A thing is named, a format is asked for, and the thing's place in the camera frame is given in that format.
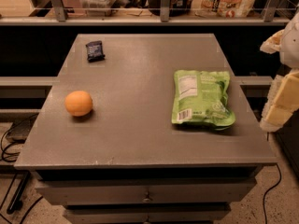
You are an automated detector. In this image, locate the black cables left floor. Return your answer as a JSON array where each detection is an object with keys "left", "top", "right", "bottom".
[{"left": 0, "top": 114, "right": 43, "bottom": 224}]

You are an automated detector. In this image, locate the black power adapter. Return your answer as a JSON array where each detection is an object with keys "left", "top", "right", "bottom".
[{"left": 6, "top": 119, "right": 34, "bottom": 142}]

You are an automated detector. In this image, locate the grey metal shelf rail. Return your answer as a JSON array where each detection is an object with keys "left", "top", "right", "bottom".
[{"left": 0, "top": 0, "right": 298, "bottom": 26}]

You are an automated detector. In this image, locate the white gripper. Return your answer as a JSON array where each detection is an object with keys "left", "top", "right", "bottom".
[{"left": 260, "top": 13, "right": 299, "bottom": 133}]

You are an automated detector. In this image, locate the white snack bag on shelf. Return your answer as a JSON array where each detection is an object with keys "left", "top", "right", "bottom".
[{"left": 196, "top": 0, "right": 255, "bottom": 18}]

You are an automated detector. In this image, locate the green rice chip bag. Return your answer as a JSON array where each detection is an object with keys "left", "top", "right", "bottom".
[{"left": 172, "top": 70, "right": 235, "bottom": 130}]

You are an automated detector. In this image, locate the metal drawer knob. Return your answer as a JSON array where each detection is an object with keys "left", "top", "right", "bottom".
[{"left": 142, "top": 196, "right": 152, "bottom": 203}]

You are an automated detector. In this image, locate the clear plastic container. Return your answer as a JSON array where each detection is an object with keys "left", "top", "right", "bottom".
[{"left": 79, "top": 0, "right": 116, "bottom": 17}]

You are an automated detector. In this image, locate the black cable right floor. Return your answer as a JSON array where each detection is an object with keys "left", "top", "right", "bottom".
[{"left": 262, "top": 163, "right": 282, "bottom": 224}]

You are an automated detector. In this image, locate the dark blue rxbar wrapper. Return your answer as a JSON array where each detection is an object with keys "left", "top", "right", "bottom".
[{"left": 86, "top": 40, "right": 105, "bottom": 63}]

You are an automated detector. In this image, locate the grey drawer cabinet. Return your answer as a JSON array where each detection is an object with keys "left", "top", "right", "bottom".
[{"left": 16, "top": 34, "right": 276, "bottom": 224}]

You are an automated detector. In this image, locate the orange fruit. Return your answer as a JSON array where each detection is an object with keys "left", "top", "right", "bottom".
[{"left": 64, "top": 91, "right": 93, "bottom": 117}]

